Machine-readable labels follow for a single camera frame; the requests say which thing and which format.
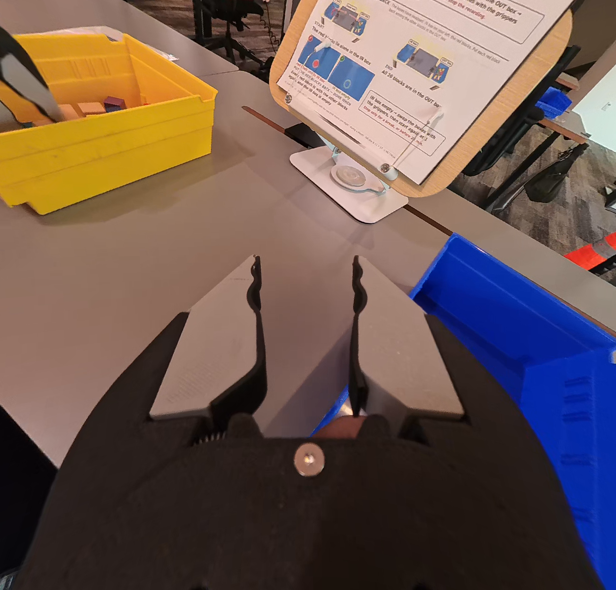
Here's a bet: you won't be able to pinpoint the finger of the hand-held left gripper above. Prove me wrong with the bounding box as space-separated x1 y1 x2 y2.
0 24 66 125

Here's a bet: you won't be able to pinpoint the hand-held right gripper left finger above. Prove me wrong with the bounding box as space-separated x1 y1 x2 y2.
149 255 269 427

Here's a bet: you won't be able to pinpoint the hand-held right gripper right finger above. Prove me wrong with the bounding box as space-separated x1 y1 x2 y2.
349 255 466 420

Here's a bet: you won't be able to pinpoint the yellow plastic bin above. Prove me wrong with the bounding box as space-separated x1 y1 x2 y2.
0 32 218 216

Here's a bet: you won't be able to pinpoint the blue plastic bin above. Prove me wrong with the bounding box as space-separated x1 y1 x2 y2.
310 233 616 590

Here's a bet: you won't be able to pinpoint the person's right hand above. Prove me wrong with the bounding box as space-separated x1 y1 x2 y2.
314 414 370 439

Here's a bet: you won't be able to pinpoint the pile of coloured wooden blocks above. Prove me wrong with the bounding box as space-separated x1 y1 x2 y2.
18 96 151 129

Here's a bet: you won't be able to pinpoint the laminated label sheet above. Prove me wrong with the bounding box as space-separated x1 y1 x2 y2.
29 25 180 62

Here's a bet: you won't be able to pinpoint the white stand base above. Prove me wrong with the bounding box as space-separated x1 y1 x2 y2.
289 145 410 225

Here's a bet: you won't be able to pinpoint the orange traffic cone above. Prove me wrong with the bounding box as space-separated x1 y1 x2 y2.
562 233 616 272

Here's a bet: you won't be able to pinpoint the black office chair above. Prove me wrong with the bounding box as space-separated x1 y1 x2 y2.
189 0 271 67

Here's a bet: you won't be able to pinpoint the wooden table with black legs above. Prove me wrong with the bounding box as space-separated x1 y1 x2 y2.
483 72 592 216

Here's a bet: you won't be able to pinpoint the black hanging bag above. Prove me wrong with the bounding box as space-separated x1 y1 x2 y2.
524 142 590 204

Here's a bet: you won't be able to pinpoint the hanging black jackets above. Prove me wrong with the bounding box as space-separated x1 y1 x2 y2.
463 46 583 178

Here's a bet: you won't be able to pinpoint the instruction sheet on stand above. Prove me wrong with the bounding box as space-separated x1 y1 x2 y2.
268 0 574 199

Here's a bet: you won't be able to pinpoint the printed instruction sheet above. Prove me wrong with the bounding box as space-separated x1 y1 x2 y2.
287 0 598 186

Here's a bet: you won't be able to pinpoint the small blue storage bin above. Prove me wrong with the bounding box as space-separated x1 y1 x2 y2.
535 86 574 120

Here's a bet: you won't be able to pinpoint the grey framed panel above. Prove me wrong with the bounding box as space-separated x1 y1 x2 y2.
570 63 616 144

